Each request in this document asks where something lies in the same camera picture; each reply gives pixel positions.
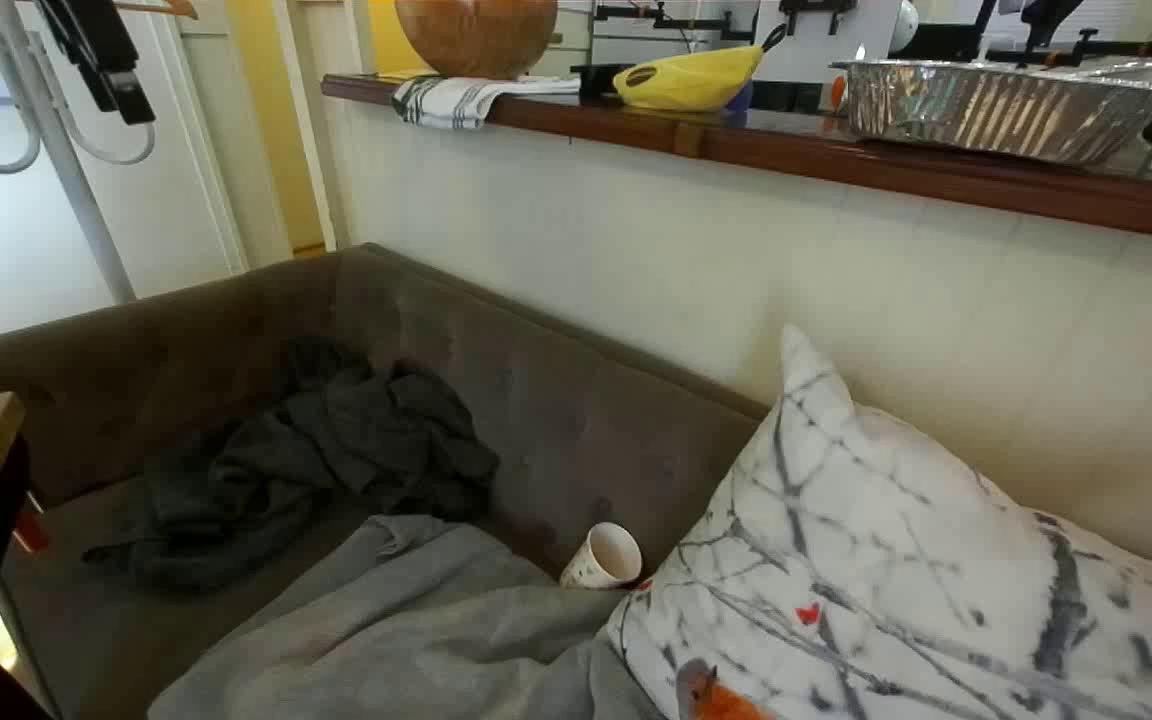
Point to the small red object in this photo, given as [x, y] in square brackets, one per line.
[29, 525]

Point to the white door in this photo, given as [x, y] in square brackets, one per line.
[181, 203]

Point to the round brown wooden bowl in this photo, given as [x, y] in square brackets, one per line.
[477, 35]

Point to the light grey fleece blanket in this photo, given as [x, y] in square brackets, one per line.
[401, 626]

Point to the white green striped towel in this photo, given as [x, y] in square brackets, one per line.
[461, 103]

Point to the white branch print pillow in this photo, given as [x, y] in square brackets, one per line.
[896, 562]

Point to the aluminium foil tray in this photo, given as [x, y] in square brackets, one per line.
[1002, 115]

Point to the grey sofa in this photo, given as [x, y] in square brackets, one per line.
[562, 413]

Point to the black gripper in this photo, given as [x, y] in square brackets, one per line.
[88, 35]

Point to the white confetti paper cup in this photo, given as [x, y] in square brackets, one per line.
[605, 558]

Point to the dark grey crumpled garment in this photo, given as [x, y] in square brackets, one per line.
[339, 454]

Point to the grey metal pole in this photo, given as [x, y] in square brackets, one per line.
[60, 161]

